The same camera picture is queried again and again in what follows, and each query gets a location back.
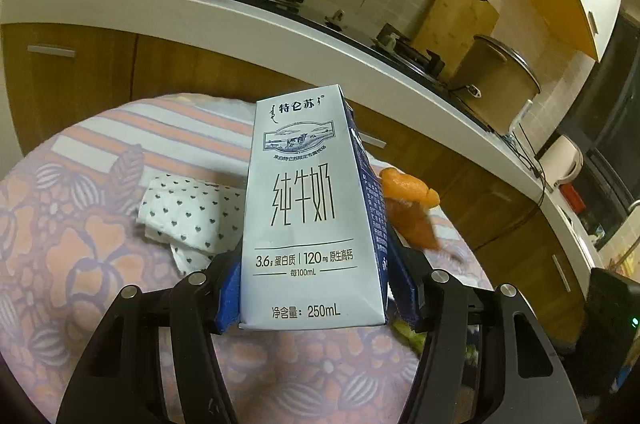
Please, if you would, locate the white and blue milk carton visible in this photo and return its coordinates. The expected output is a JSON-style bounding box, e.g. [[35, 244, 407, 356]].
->
[[238, 84, 390, 331]]

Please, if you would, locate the black power cable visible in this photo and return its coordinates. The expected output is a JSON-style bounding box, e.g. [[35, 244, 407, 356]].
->
[[472, 119, 551, 252]]

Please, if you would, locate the pink patterned blanket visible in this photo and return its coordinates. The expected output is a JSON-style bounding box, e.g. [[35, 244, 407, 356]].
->
[[0, 91, 493, 424]]

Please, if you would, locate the heart print tissue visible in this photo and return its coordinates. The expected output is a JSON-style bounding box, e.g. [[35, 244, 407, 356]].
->
[[137, 174, 248, 275]]

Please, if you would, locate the red box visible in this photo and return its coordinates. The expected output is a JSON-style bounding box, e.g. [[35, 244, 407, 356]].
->
[[559, 183, 587, 215]]

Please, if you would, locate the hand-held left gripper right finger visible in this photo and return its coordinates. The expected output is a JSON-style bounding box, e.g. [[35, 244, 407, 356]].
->
[[385, 229, 586, 424]]

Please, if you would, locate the green vegetable scrap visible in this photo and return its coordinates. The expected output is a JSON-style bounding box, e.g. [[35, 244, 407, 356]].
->
[[392, 316, 428, 347]]

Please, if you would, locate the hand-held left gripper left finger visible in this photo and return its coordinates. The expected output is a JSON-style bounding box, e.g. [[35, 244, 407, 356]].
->
[[56, 251, 246, 424]]

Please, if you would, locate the wooden cabinet door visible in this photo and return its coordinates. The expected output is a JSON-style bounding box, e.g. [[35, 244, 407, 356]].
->
[[0, 22, 137, 105], [131, 34, 396, 165], [385, 139, 548, 265], [480, 199, 608, 345]]

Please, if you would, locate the black gas stove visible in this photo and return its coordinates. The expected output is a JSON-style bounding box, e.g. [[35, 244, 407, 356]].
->
[[144, 0, 501, 135]]

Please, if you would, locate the wooden cutting board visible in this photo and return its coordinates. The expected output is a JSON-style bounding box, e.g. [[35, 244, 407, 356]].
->
[[412, 0, 501, 77]]

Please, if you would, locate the steel pot with lid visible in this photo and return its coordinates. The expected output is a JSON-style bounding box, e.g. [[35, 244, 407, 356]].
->
[[447, 34, 543, 137]]

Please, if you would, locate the brownish peel piece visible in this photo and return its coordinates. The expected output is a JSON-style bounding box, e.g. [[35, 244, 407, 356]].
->
[[387, 201, 442, 251]]

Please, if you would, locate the yellow wall cabinet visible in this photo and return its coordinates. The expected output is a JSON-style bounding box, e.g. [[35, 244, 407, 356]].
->
[[504, 0, 621, 63]]

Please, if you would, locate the dark window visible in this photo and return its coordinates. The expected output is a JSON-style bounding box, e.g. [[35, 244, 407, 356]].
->
[[560, 11, 640, 249]]

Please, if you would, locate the white electric kettle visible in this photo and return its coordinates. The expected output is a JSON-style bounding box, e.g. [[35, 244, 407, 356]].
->
[[536, 136, 585, 193]]

